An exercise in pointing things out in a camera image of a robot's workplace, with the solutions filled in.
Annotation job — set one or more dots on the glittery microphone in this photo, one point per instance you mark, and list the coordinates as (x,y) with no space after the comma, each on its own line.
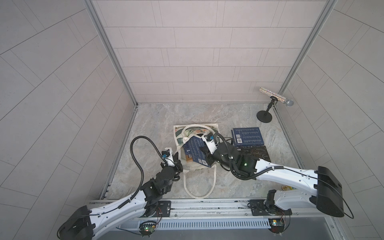
(284,100)

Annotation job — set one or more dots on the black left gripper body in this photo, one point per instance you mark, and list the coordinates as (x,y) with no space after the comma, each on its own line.
(177,168)

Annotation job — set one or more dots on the floral canvas tote bag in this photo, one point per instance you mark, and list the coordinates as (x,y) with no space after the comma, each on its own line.
(182,133)

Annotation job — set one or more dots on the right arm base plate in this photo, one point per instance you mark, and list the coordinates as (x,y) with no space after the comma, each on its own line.
(261,208)

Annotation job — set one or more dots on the black book with barcode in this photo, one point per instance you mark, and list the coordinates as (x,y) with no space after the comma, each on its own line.
(255,151)

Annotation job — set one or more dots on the left circuit board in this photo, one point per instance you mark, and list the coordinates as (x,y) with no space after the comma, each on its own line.
(147,228)

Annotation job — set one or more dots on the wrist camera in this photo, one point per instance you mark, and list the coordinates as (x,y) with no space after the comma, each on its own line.
(167,155)
(210,142)

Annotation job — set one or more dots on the circuit board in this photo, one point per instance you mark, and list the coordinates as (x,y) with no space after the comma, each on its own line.
(277,226)
(147,228)

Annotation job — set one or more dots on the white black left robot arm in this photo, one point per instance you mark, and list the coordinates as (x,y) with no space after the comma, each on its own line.
(91,224)

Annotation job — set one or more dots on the small yellow toy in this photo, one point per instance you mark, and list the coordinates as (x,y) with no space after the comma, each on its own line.
(288,188)

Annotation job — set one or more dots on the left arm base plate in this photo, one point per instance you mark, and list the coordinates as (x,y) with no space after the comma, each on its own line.
(159,209)

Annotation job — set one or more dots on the dark blue book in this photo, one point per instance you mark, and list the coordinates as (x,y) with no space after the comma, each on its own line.
(247,137)
(193,152)

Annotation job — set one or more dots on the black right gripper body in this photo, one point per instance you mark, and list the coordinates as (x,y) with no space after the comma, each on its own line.
(210,157)

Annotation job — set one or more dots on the black microphone stand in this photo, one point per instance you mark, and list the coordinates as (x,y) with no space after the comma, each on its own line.
(266,116)

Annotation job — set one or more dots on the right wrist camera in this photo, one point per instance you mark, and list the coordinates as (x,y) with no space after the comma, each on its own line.
(210,142)

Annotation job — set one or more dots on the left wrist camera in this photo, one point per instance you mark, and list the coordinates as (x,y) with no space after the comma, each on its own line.
(167,155)

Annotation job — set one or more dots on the right circuit board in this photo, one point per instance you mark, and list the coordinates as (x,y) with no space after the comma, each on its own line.
(277,226)

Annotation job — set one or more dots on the white ventilation grille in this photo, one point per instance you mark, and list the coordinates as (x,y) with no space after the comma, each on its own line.
(212,224)

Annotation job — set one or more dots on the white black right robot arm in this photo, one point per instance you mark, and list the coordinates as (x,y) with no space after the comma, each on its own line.
(312,188)

